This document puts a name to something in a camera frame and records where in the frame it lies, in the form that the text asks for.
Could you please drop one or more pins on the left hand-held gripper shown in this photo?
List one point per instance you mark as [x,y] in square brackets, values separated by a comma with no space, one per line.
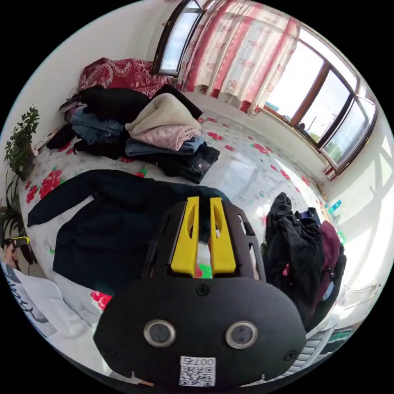
[6,243]

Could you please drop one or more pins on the open brown window sash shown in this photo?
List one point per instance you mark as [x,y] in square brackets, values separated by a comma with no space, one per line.
[180,40]

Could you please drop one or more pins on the dark green long sleeve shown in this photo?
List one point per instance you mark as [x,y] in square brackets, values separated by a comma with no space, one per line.
[110,221]

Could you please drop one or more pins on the potted plant with small leaves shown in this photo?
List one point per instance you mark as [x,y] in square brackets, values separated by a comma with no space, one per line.
[21,144]

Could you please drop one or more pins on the bed with floral sheet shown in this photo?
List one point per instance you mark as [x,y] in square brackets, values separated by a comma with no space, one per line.
[249,163]

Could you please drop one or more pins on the pile of dark bunched clothes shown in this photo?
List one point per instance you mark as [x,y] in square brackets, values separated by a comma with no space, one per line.
[292,246]

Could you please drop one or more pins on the red patterned rolled blanket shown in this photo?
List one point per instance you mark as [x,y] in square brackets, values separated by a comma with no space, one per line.
[123,74]

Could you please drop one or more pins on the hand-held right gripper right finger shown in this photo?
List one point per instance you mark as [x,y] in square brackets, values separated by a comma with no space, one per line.
[222,249]

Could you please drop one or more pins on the brown framed window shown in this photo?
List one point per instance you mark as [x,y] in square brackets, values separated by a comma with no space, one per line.
[326,101]

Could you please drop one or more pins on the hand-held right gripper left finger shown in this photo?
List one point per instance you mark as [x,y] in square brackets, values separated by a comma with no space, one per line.
[186,246]

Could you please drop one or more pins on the pile of folded clothes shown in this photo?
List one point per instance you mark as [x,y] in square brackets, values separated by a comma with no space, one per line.
[160,129]

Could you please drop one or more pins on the person's body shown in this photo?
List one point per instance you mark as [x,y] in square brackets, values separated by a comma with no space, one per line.
[46,304]

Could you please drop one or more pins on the person's left hand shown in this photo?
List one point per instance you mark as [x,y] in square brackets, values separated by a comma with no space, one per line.
[11,257]

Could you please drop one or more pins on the pink floral curtain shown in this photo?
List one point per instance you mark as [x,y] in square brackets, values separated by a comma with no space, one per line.
[243,52]

